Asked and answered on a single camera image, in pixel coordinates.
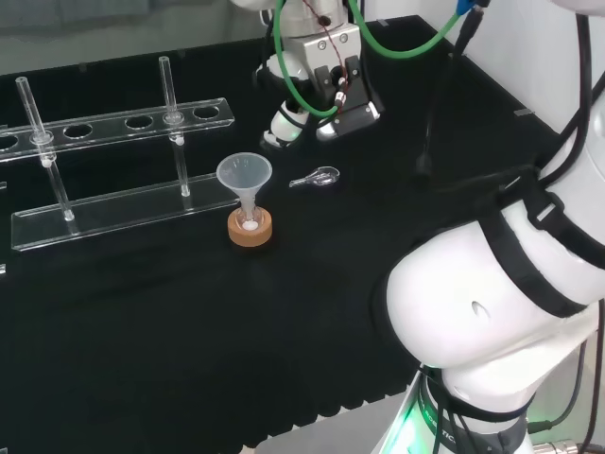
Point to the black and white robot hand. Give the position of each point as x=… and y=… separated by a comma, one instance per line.
x=352, y=111

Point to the clear plastic funnel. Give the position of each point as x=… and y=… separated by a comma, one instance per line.
x=228, y=176

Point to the glass round-bottom flask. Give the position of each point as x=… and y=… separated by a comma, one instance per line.
x=249, y=226

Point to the clear funnel stand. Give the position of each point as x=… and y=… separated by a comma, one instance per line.
x=118, y=208

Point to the black cloth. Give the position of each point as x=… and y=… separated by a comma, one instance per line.
x=142, y=331

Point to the pale board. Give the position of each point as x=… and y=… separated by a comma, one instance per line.
x=331, y=435

